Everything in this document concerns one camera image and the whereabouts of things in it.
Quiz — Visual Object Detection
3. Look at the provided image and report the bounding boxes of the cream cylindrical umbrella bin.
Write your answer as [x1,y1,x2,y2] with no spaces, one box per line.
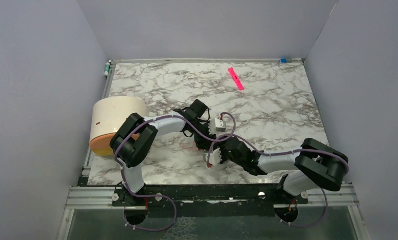
[89,96,150,157]

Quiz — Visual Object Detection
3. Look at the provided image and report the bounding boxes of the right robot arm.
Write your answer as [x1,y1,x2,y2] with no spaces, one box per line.
[204,134,350,198]

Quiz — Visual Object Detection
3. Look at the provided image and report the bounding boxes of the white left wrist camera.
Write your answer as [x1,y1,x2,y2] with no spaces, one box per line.
[208,117,227,135]

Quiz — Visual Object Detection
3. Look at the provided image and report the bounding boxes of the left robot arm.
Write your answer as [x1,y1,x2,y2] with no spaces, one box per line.
[109,99,226,194]

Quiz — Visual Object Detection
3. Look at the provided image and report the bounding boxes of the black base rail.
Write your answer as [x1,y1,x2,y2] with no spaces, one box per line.
[111,183,308,218]

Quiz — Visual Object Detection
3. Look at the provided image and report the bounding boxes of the pink highlighter marker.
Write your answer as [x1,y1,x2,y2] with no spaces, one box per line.
[228,67,245,91]

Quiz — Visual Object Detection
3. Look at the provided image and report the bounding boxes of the pink folding umbrella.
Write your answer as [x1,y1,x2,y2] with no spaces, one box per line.
[179,142,203,152]

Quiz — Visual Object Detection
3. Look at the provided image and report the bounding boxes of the green white marker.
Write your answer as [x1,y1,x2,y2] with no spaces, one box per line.
[104,61,111,77]

